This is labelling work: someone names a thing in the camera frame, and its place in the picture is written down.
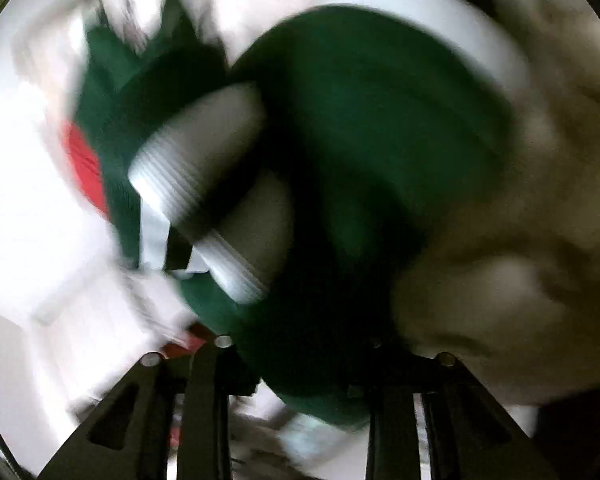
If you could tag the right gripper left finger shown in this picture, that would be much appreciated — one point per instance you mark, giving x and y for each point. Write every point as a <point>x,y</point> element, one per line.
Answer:
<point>160,406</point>

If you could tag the folded white garment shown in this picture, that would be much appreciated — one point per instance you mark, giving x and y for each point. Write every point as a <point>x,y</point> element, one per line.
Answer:
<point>511,285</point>

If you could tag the red duvet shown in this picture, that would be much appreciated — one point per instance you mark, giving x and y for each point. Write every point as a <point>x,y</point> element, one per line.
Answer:
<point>85,168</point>

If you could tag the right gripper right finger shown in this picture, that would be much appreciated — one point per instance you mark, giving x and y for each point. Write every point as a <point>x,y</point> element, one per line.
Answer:
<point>469,434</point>

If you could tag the green white varsity jacket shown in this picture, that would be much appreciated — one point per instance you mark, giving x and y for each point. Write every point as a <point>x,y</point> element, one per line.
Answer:
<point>291,191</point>

